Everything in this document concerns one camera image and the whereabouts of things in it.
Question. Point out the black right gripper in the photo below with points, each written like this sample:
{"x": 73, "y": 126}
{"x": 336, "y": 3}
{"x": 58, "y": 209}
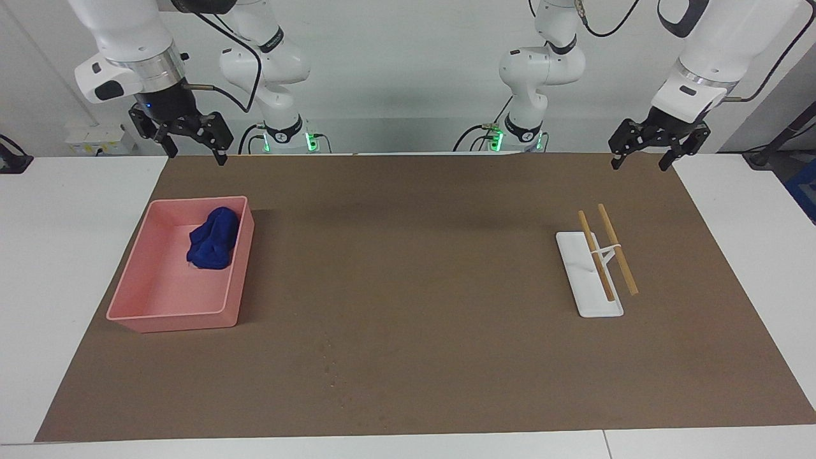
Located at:
{"x": 169, "y": 109}

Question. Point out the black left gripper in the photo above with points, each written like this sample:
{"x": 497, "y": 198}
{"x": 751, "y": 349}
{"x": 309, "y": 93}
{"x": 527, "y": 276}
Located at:
{"x": 666, "y": 127}

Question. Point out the blue towel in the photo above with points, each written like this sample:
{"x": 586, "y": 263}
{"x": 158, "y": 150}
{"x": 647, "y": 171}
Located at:
{"x": 213, "y": 242}

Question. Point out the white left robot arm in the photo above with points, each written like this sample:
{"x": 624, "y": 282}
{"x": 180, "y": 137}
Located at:
{"x": 727, "y": 44}

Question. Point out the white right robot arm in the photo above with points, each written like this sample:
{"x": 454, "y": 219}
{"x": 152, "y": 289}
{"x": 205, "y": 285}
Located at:
{"x": 127, "y": 38}

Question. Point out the white towel rack base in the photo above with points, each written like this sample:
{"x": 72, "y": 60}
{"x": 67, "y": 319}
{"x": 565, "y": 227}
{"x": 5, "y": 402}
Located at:
{"x": 583, "y": 280}

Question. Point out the black stand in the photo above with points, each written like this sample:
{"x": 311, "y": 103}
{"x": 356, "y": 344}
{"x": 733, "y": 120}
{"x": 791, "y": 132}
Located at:
{"x": 781, "y": 137}

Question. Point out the wooden rack rod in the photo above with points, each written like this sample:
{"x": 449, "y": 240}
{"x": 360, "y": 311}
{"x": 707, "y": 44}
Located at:
{"x": 599, "y": 261}
{"x": 621, "y": 255}

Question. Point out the blue floor object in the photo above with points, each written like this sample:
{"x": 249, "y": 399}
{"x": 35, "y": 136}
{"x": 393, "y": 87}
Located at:
{"x": 804, "y": 194}

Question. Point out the pink plastic bin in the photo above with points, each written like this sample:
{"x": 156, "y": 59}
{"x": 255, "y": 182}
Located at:
{"x": 166, "y": 293}

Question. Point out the brown table mat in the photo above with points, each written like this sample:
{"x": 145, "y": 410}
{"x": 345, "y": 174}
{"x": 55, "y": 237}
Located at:
{"x": 408, "y": 319}

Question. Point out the white wall power outlet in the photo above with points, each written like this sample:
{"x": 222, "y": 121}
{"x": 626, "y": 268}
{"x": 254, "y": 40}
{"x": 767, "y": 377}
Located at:
{"x": 95, "y": 137}

